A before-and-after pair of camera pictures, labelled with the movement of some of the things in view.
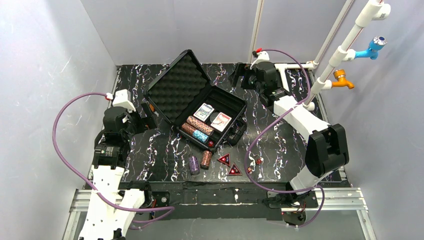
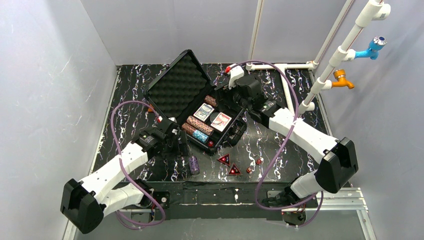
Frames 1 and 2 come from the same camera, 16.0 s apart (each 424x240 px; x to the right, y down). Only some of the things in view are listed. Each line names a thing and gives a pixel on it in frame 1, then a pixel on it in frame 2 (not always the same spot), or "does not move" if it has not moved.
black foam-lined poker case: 182,94 does not move
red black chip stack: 188,128 does not move
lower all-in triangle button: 234,170 does not move
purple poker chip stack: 194,165 does not move
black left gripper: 145,114 to 180,141
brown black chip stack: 206,159 to 211,100
